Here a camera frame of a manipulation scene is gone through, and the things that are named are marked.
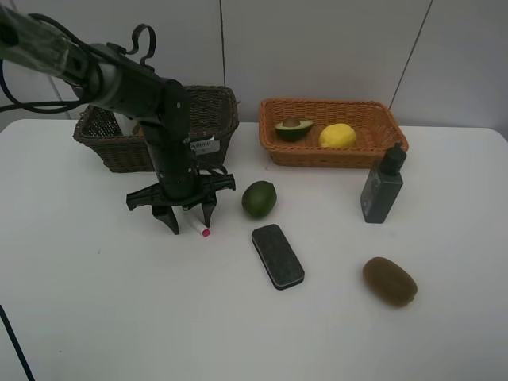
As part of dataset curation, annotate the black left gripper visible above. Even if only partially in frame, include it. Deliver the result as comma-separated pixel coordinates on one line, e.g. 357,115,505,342
126,121,236,235

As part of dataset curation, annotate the white marker pink cap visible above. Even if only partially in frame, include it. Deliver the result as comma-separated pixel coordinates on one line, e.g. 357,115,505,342
192,220,210,237

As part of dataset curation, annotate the green lime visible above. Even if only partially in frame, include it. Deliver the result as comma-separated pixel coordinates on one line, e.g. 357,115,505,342
241,181,277,219

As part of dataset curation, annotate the black whiteboard eraser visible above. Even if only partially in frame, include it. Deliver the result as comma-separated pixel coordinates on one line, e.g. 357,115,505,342
252,224,305,291

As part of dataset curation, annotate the white bottle blue cap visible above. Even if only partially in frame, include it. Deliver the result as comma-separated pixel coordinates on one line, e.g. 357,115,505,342
114,113,144,137

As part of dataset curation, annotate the halved avocado with pit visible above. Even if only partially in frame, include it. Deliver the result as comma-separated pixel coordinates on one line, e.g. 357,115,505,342
275,117,314,142

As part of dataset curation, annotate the yellow lemon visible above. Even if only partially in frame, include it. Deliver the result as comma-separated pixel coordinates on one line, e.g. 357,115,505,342
319,123,356,148

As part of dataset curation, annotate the dark green square bottle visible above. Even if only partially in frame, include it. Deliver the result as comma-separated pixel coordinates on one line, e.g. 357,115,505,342
360,142,406,224

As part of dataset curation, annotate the brown kiwi fruit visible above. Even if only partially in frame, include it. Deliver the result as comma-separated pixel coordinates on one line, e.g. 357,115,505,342
362,256,418,308

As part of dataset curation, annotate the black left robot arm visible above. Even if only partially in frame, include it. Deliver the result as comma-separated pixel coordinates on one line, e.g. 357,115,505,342
1,7,236,233

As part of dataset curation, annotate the dark brown wicker basket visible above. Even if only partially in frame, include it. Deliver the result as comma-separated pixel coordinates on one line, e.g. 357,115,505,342
73,86,239,173

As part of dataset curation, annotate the orange wicker basket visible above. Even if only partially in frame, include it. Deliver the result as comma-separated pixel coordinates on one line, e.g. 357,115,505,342
259,98,409,168

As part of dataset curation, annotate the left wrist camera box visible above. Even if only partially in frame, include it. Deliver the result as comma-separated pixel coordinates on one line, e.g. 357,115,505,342
190,136,221,156

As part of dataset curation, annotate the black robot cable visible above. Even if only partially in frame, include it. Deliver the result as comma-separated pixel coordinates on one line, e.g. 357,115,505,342
0,13,158,116

